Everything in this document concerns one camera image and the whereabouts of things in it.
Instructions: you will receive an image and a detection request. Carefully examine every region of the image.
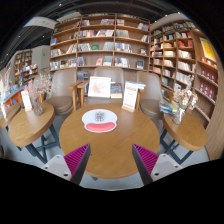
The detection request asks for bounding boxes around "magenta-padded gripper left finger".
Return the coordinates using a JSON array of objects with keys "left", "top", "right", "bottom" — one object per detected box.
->
[{"left": 41, "top": 143, "right": 92, "bottom": 186}]

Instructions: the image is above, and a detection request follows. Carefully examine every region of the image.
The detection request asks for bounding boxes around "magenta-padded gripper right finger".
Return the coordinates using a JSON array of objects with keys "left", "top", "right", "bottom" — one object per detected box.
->
[{"left": 131, "top": 143, "right": 184, "bottom": 186}]

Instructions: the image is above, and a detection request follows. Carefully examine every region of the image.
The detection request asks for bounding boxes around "transparent computer mouse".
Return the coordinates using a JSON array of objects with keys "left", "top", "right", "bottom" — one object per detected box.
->
[{"left": 94, "top": 111, "right": 106, "bottom": 123}]

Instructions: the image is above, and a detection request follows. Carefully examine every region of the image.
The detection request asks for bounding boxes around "white mouse pad, red wrist rest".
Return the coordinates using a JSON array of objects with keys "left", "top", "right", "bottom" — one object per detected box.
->
[{"left": 81, "top": 108, "right": 118, "bottom": 134}]

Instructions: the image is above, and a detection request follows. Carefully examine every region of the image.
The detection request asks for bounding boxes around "round wooden side table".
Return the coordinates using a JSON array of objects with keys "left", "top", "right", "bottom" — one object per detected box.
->
[
  {"left": 0, "top": 103, "right": 22, "bottom": 131},
  {"left": 7, "top": 101, "right": 62, "bottom": 164},
  {"left": 159, "top": 111, "right": 208, "bottom": 166}
]

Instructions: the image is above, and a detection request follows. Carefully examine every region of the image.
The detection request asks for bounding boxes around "brown armchair with wooden arms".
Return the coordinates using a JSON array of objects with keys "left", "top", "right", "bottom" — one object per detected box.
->
[
  {"left": 76, "top": 65, "right": 126, "bottom": 107},
  {"left": 134, "top": 70, "right": 165, "bottom": 121},
  {"left": 43, "top": 68, "right": 79, "bottom": 116}
]

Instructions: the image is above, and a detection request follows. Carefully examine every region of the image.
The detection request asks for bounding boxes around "glass vase with dried flowers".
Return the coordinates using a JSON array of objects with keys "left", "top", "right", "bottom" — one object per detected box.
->
[{"left": 171, "top": 74, "right": 199, "bottom": 126}]

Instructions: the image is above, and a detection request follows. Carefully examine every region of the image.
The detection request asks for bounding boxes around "stack of books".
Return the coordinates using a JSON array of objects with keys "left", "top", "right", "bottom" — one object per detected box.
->
[{"left": 159, "top": 100, "right": 179, "bottom": 116}]

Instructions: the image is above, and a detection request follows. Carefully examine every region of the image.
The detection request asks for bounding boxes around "glass vase with pink flowers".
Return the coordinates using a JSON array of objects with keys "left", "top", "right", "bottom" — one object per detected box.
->
[{"left": 26, "top": 73, "right": 53, "bottom": 117}]

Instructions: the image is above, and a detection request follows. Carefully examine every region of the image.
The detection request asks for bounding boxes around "white red sign, wooden base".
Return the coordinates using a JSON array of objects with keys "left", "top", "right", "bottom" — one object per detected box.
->
[{"left": 121, "top": 80, "right": 140, "bottom": 113}]

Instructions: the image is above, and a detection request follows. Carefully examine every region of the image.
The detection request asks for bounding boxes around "light blue book stack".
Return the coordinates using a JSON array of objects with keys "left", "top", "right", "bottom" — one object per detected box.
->
[{"left": 134, "top": 81, "right": 147, "bottom": 91}]

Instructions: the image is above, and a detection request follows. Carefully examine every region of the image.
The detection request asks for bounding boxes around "dark covered book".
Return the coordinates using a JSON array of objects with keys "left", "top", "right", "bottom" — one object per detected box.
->
[{"left": 109, "top": 82, "right": 124, "bottom": 100}]

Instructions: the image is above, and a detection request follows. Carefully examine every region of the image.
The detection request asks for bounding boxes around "white framed floral picture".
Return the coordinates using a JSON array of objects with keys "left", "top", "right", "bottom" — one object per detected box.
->
[{"left": 87, "top": 75, "right": 112, "bottom": 99}]

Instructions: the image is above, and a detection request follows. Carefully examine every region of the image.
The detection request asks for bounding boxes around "small white table sign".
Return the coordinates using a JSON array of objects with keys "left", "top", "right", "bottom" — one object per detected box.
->
[{"left": 20, "top": 89, "right": 33, "bottom": 112}]

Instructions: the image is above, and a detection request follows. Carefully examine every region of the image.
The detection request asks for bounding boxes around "small distant bookshelf unit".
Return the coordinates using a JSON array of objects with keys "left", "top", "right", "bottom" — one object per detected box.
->
[{"left": 13, "top": 49, "right": 39, "bottom": 81}]

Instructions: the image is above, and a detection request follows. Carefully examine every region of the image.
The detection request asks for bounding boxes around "curved wooden bookshelf unit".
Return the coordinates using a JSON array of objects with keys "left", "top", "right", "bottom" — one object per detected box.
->
[{"left": 149, "top": 19, "right": 219, "bottom": 128}]

